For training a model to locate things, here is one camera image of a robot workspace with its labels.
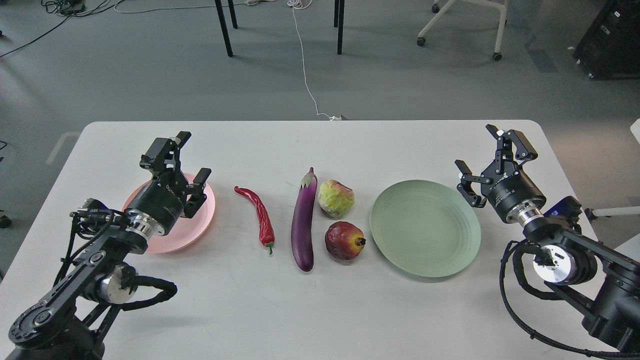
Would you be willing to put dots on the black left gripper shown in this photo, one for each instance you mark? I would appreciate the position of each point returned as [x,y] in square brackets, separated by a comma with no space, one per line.
[157,206]

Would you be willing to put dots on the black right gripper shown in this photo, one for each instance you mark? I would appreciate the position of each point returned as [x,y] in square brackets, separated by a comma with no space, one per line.
[506,186]

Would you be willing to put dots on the red chili pepper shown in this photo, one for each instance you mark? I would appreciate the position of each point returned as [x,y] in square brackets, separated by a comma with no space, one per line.
[266,233]

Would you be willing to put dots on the purple eggplant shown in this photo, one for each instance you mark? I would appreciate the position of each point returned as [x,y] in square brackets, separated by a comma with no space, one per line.
[301,234]

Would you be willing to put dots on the green yellow custard apple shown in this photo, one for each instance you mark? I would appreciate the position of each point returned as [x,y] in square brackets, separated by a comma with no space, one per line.
[334,198]

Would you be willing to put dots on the red pomegranate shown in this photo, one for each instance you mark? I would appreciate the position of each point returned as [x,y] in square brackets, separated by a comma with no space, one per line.
[344,241]

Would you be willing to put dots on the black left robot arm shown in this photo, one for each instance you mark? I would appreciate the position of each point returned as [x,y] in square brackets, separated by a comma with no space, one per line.
[95,283]

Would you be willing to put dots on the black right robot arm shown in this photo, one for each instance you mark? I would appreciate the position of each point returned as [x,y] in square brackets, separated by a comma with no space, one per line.
[555,261]

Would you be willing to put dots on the pink plate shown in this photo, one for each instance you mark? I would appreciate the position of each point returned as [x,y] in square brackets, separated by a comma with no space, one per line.
[185,232]

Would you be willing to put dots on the green plate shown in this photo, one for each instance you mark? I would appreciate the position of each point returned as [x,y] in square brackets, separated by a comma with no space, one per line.
[425,228]

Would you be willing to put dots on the white chair base with casters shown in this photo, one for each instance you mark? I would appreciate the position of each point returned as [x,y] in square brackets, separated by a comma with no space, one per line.
[442,20]

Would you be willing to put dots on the black equipment case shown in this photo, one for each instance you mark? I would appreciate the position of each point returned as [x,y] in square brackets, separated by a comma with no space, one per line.
[610,48]

